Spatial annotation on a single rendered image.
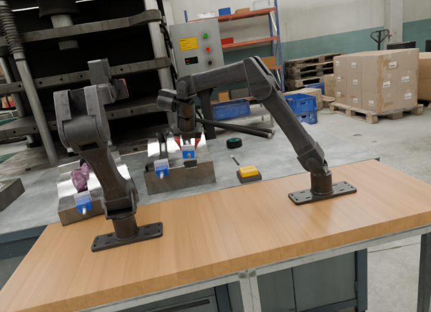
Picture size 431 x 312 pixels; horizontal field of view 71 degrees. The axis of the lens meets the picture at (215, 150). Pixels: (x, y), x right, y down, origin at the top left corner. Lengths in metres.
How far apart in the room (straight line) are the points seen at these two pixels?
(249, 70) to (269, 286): 0.95
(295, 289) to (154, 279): 0.87
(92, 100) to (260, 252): 0.52
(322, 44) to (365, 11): 1.26
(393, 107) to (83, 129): 4.57
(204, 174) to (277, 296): 0.67
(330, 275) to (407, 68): 3.84
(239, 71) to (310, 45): 7.44
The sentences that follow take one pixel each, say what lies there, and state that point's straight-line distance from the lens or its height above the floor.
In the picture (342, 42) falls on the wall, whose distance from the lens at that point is 8.65.
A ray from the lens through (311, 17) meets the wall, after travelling 8.36.
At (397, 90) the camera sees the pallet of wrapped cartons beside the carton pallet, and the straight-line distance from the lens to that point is 4.93.
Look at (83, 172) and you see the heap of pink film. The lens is 1.28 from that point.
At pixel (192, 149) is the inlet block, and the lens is 1.09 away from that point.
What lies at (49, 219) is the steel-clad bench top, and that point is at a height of 0.80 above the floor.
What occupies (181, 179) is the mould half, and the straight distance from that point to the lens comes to 1.14.
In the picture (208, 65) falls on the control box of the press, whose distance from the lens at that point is 1.94.
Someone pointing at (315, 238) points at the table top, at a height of 0.80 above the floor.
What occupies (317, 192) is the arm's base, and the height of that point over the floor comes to 0.82.
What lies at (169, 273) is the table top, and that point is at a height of 0.80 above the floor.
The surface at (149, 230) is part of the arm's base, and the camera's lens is 0.92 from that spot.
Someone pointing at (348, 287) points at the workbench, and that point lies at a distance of 1.63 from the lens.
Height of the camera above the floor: 1.26
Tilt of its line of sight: 17 degrees down
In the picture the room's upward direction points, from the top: 9 degrees counter-clockwise
